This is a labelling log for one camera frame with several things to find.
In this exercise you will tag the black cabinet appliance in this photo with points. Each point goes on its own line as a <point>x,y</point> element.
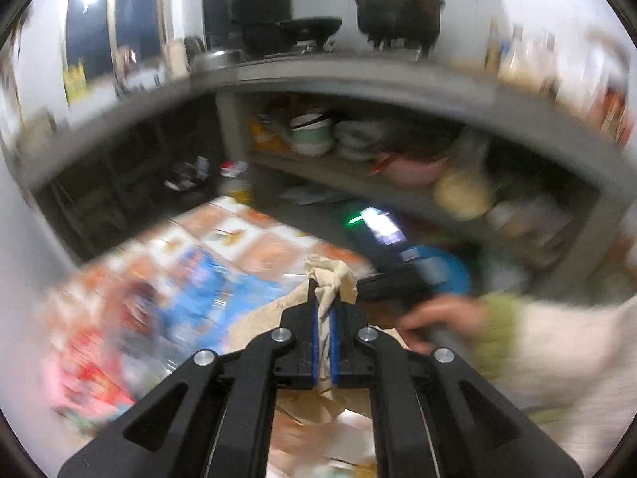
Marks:
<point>246,5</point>

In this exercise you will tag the stack of green-white bowls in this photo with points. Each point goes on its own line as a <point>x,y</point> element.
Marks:
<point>311,134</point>

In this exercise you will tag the blue mesh wastebasket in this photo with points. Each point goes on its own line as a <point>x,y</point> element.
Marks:
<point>445,269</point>

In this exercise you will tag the steel basin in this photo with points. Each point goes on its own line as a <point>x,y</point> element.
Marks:
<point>215,59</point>

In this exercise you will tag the blue plastic wrapper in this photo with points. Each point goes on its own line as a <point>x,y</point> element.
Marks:
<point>209,289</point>

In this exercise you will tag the pink plastic basin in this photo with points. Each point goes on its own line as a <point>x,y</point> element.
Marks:
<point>415,172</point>

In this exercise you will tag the orange snack bag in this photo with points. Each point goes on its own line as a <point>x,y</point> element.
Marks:
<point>268,137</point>

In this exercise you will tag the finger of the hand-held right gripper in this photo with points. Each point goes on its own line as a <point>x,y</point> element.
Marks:
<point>383,291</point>

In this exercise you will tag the person's right hand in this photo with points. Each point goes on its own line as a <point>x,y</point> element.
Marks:
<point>443,316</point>

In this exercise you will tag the dark clay jar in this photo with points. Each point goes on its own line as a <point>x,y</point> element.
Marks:
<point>185,177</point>

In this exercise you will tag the black wok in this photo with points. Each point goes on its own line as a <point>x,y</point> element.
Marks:
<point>311,27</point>

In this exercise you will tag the dark window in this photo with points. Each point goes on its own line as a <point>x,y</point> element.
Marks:
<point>129,20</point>

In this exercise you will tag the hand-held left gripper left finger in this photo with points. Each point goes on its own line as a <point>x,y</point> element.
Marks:
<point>315,346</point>

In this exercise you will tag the grey cloth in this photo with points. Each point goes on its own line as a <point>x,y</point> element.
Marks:
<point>311,194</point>

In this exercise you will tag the black cooking pot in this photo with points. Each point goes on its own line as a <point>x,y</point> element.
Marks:
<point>398,10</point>

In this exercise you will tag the yellow cooking oil bottle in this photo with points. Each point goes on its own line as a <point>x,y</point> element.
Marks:
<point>236,186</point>

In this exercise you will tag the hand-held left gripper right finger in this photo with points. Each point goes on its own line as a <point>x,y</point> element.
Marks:
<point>334,351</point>

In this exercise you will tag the red snack packet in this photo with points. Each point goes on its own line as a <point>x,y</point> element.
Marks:
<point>89,373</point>

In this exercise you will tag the yellow-filled plastic bag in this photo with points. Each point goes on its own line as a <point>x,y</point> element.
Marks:
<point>463,194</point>

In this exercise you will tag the yellow-green detergent jug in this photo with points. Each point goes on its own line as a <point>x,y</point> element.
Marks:
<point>74,83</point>

